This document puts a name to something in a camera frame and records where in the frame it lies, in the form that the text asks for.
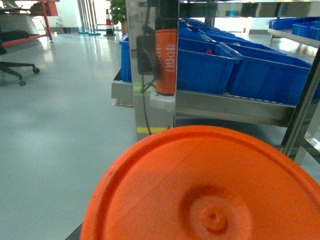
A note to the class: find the orange cylindrical capacitor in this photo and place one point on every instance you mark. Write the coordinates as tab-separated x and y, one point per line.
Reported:
203	183

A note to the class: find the large blue plastic bin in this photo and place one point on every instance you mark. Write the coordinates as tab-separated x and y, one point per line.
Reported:
203	66

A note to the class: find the red white traffic cone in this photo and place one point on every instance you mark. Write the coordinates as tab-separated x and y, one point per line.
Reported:
109	31

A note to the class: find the blue plastic bin behind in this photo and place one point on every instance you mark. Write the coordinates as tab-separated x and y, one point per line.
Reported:
266	75

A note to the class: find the green potted plant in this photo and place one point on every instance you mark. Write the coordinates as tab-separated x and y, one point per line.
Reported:
119	14

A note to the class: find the stainless steel flow rack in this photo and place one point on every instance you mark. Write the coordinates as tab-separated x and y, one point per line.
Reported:
154	29

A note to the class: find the blue bins on right shelf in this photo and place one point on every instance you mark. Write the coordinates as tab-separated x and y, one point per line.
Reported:
300	26

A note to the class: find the black office chair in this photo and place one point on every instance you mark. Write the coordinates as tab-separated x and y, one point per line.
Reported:
5	66

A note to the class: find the red metal frame table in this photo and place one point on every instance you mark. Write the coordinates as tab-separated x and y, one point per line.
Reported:
28	22

